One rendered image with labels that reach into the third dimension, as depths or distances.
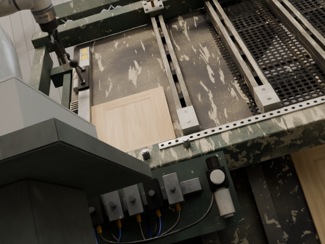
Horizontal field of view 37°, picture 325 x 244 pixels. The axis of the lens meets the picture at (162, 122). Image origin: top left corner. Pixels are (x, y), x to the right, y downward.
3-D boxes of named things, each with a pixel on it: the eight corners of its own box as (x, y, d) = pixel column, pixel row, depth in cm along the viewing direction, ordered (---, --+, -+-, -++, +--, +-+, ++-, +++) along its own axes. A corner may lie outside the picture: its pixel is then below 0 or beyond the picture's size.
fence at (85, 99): (80, 176, 170) (76, 168, 168) (82, 55, 248) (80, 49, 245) (94, 172, 170) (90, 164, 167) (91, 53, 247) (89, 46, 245)
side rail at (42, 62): (20, 206, 174) (7, 185, 168) (43, 66, 264) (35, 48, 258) (36, 202, 174) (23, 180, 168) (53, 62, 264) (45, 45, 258)
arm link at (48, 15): (29, 14, 188) (35, 27, 192) (51, 7, 188) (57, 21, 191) (31, 6, 196) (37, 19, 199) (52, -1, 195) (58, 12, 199)
